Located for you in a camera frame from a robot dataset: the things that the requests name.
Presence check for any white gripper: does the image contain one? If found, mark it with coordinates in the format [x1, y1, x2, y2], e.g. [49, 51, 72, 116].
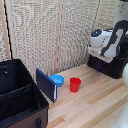
[87, 45, 113, 64]

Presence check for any black air fryer drawer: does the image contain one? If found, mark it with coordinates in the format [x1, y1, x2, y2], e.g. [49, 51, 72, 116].
[87, 53, 128, 80]

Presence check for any blue plastic bowl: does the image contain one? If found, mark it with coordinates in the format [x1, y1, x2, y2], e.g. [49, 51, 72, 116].
[49, 74, 66, 89]

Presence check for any red plastic cup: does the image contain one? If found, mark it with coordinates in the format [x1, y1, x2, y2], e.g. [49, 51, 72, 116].
[69, 77, 82, 94]

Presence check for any dark blue book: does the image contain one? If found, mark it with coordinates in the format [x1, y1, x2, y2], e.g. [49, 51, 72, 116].
[35, 67, 58, 103]

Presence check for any beige woven folding screen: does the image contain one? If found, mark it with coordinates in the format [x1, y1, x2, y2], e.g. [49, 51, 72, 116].
[0, 0, 118, 82]

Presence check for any black fabric storage box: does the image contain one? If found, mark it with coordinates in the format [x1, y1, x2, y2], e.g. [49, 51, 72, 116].
[0, 58, 50, 128]

